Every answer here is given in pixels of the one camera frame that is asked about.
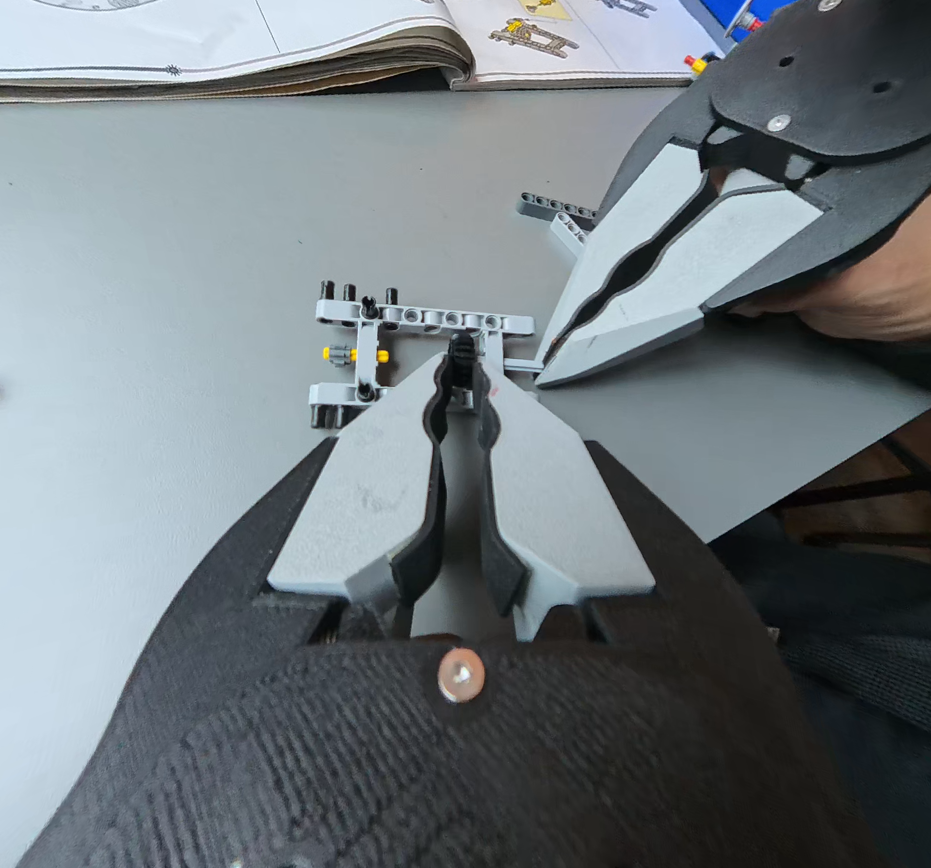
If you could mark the grey and red lego piece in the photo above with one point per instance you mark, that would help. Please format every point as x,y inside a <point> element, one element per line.
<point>743,15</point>

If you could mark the black metal frame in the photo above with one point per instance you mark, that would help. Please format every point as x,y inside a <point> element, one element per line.
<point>844,491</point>

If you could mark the person's black clothing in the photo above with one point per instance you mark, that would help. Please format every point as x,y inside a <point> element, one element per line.
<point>873,664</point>

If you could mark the person's right hand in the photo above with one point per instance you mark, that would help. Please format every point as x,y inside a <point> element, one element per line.
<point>873,300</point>

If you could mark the short grey lego beam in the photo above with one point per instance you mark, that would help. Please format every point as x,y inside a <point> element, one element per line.
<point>567,231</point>

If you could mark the grey lego frame assembly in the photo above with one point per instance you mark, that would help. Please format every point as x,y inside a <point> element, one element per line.
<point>429,317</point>

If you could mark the long grey lego beam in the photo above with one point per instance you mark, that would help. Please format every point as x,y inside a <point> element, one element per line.
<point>545,202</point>

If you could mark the yellow and red lego piece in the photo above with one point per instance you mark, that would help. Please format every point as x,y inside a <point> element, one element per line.
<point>700,64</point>

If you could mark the lego instruction booklet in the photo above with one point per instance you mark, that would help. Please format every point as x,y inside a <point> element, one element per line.
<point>327,10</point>

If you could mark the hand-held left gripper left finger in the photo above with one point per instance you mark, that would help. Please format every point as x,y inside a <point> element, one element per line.
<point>349,504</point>

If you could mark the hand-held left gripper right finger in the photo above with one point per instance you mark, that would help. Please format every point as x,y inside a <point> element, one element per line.
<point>560,511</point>

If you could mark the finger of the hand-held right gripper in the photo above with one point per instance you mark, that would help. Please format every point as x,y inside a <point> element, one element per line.
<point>713,257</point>
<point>640,220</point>

